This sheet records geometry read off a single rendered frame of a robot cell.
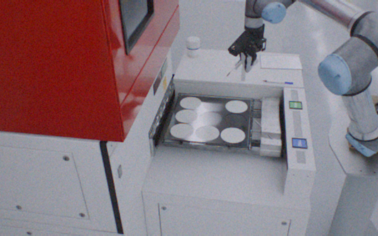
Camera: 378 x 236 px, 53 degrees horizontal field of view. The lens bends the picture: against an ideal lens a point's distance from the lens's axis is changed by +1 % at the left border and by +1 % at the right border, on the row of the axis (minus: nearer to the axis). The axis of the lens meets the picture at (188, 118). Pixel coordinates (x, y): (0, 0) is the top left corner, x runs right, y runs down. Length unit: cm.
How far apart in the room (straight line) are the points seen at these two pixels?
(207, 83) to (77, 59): 99
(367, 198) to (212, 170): 77
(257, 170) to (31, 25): 100
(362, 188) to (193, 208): 81
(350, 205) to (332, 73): 97
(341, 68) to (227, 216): 69
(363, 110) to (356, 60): 23
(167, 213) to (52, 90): 73
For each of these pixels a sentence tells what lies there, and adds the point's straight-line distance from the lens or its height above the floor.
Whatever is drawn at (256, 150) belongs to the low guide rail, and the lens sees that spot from 160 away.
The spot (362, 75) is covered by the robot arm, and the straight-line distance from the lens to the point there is 120.
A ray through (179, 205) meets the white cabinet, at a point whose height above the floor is 76.
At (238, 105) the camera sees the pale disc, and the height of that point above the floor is 90.
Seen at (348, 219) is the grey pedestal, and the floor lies 38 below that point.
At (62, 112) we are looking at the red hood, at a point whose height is 131.
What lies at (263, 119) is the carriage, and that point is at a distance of 172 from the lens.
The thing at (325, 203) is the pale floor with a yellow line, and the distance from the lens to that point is 263.
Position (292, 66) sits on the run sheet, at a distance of 198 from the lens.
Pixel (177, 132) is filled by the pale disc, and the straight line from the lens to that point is 159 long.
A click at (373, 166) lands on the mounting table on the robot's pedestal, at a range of 170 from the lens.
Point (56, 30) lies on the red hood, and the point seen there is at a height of 155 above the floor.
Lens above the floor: 188
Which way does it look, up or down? 36 degrees down
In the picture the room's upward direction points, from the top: 2 degrees counter-clockwise
